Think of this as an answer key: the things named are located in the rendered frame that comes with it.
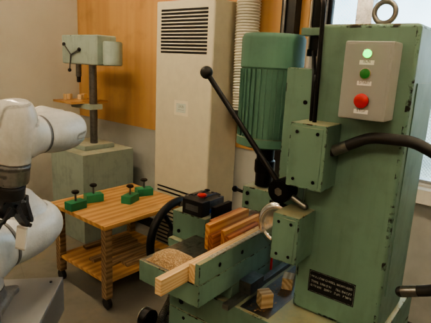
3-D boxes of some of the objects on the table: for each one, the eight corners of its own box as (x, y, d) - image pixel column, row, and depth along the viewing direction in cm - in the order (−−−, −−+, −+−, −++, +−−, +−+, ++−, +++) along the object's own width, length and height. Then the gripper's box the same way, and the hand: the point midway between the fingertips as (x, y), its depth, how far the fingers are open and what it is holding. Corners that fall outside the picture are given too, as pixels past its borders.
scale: (300, 208, 144) (300, 208, 144) (304, 209, 143) (304, 209, 143) (208, 256, 105) (208, 256, 105) (212, 258, 104) (212, 257, 104)
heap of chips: (167, 249, 120) (167, 240, 120) (201, 263, 113) (202, 254, 112) (145, 259, 114) (145, 250, 113) (179, 275, 106) (180, 265, 106)
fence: (305, 220, 149) (306, 205, 148) (309, 221, 148) (311, 206, 147) (194, 284, 102) (195, 263, 101) (199, 286, 101) (200, 265, 100)
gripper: (26, 168, 118) (20, 238, 124) (-42, 193, 94) (-46, 279, 100) (50, 174, 117) (44, 244, 123) (-12, 202, 93) (-17, 287, 99)
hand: (4, 256), depth 111 cm, fingers open, 13 cm apart
